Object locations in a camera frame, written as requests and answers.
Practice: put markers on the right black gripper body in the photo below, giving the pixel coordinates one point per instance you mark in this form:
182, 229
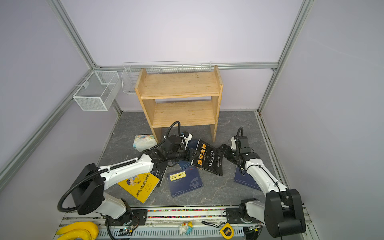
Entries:
231, 154

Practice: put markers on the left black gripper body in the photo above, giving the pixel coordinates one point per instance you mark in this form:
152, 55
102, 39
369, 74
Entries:
181, 154

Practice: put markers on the black book gold title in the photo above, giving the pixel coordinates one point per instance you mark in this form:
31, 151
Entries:
207, 158

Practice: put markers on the dark wolf cover book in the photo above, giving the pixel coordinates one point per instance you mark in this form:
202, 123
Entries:
159, 172

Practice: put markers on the yellow cartoon cover book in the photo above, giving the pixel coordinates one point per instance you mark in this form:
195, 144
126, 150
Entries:
140, 186

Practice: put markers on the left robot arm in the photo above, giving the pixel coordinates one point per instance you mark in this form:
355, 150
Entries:
87, 193

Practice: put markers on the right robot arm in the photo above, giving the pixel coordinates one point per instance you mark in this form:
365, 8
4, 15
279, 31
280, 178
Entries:
282, 213

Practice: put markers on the blue folder rear left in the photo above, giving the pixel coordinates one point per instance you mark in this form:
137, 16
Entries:
193, 144

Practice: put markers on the blue folder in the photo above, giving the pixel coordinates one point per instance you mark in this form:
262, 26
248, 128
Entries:
184, 181
184, 164
246, 180
193, 144

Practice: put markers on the blue folder centre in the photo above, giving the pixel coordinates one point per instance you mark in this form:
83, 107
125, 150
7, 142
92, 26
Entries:
184, 164

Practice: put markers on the blue folder right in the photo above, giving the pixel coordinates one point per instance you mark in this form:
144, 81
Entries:
246, 180

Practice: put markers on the blue folder front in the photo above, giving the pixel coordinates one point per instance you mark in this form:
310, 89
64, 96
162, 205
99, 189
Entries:
184, 181

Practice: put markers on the white tissue pack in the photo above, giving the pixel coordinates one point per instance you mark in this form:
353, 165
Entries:
144, 142

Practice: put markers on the wooden two-tier shelf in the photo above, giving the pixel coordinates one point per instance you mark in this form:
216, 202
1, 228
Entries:
193, 99

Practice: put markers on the small colourful toy figure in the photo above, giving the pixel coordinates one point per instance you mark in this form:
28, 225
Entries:
186, 228

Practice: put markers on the yellow tape measure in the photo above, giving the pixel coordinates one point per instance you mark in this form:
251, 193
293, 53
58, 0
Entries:
227, 231

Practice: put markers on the white mesh box basket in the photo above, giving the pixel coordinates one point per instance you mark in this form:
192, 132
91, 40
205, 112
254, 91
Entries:
98, 91

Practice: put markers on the yellow banana toy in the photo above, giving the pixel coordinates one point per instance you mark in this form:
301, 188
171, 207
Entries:
79, 230

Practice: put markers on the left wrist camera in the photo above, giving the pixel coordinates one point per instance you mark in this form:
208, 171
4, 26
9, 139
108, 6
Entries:
186, 137

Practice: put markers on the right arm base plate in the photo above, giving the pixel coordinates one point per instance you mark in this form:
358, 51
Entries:
233, 216

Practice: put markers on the aluminium rail with cable duct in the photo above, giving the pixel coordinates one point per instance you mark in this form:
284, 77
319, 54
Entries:
175, 223

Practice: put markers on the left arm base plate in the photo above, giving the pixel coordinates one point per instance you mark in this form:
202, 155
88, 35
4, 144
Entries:
135, 217

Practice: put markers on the white wire rack basket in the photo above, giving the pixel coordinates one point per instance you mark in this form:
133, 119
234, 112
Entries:
131, 70

